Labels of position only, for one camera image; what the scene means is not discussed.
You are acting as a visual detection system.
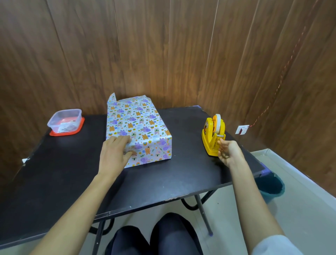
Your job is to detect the person's left hand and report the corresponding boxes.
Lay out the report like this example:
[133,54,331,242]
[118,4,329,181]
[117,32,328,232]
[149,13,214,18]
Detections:
[98,135,137,177]

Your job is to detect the person's right hand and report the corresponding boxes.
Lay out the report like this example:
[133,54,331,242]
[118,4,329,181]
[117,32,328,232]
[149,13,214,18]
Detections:
[217,138,246,168]

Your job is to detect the gift box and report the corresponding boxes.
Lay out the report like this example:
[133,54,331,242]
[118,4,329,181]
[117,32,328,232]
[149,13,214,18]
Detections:
[106,92,173,168]

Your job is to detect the person's left forearm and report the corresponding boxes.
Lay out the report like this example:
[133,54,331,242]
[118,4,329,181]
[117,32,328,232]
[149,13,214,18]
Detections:
[29,172,124,255]

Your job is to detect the person's right forearm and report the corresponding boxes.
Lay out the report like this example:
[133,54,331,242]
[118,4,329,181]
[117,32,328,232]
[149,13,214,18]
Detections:
[229,161,285,253]

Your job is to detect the yellow tape dispenser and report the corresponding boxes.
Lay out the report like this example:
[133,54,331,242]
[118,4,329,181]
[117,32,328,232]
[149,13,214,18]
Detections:
[202,117,226,157]

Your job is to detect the clear tape roll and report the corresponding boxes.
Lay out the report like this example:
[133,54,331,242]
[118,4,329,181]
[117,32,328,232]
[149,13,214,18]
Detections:
[212,114,222,133]

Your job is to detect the red container lid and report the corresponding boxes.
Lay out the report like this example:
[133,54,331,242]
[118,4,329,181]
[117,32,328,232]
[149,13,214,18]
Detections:
[49,117,85,136]

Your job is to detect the teal waste bin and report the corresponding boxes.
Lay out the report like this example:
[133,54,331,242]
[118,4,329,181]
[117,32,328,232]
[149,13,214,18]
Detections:
[254,171,285,204]

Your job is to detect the small items in container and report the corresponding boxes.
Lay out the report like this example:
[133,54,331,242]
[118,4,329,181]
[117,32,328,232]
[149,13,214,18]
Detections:
[59,119,77,132]

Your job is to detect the clear plastic container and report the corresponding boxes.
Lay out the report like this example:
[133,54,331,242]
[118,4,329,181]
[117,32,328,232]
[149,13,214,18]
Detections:
[47,109,82,133]

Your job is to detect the person's dark trousers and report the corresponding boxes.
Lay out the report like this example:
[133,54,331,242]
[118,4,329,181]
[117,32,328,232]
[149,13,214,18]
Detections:
[105,213,204,255]

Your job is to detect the white sleeve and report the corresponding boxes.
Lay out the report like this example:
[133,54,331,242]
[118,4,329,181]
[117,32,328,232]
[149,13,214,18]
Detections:
[252,235,305,255]

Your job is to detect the red and white twisted cable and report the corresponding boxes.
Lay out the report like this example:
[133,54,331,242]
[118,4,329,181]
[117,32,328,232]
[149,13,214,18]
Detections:
[248,25,307,128]

